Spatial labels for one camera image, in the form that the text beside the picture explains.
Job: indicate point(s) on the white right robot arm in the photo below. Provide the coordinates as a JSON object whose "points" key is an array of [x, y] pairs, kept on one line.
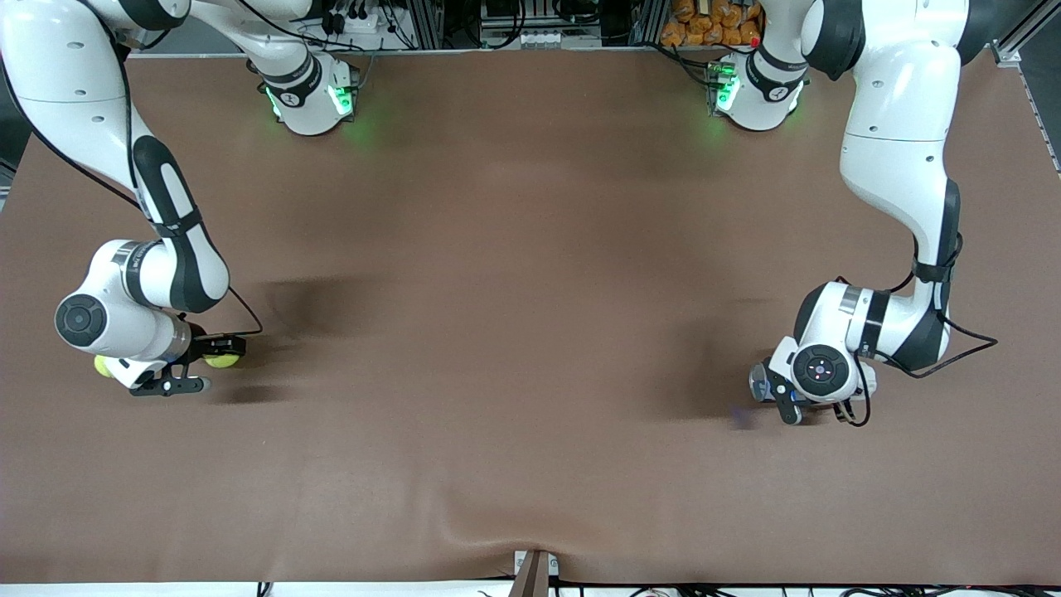
{"points": [[75, 91]]}

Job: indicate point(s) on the aluminium frame post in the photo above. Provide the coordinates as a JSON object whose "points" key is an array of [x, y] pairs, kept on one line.
{"points": [[1007, 54]]}

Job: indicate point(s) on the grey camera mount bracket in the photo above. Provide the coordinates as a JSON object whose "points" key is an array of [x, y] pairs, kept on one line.
{"points": [[535, 572]]}

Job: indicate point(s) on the yellow tennis ball black print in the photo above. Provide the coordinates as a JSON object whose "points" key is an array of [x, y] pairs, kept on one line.
{"points": [[103, 367]]}

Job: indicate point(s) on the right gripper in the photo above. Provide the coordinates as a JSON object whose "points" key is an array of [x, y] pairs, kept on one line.
{"points": [[201, 346]]}

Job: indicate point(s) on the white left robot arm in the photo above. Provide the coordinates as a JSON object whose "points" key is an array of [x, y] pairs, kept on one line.
{"points": [[899, 116]]}

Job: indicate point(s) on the brown table cover cloth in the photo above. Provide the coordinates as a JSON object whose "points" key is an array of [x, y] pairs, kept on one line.
{"points": [[530, 431]]}

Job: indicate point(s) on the white power strip with plugs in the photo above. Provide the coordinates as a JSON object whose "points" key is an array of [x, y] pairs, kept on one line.
{"points": [[352, 21]]}

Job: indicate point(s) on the plain yellow tennis ball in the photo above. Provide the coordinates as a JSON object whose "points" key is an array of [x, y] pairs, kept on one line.
{"points": [[222, 361]]}

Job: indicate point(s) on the white blue tennis ball can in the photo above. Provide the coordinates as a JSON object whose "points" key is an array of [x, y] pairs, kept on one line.
{"points": [[759, 381]]}

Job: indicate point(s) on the bag of orange items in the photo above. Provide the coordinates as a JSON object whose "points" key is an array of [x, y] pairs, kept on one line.
{"points": [[713, 25]]}

